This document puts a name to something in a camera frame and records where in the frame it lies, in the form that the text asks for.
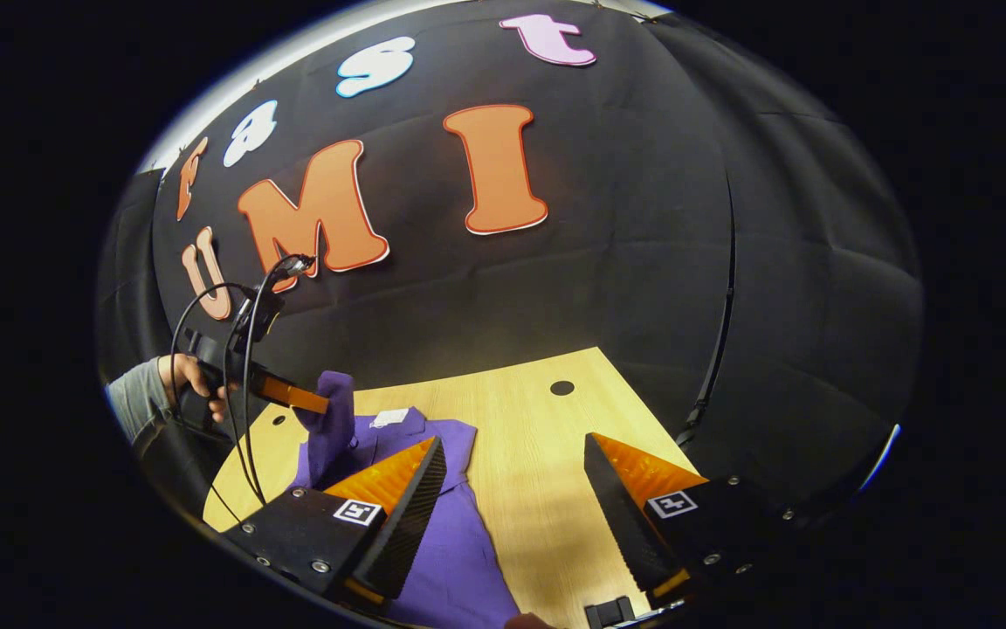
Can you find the purple shirt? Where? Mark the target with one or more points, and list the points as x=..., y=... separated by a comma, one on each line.
x=459, y=559

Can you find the black backdrop cloth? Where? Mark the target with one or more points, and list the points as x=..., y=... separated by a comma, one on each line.
x=608, y=288

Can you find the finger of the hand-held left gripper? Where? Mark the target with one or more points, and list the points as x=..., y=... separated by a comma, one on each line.
x=293, y=395

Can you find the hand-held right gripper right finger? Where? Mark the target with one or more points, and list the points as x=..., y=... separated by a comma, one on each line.
x=621, y=524

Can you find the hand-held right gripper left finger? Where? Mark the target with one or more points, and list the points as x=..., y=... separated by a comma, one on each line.
x=411, y=515

